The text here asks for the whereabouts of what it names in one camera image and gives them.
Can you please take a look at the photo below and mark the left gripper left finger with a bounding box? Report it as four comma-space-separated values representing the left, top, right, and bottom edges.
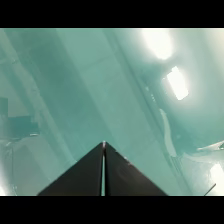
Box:
37, 141, 105, 197

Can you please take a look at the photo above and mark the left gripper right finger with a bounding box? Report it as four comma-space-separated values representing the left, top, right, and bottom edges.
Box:
104, 141, 169, 197

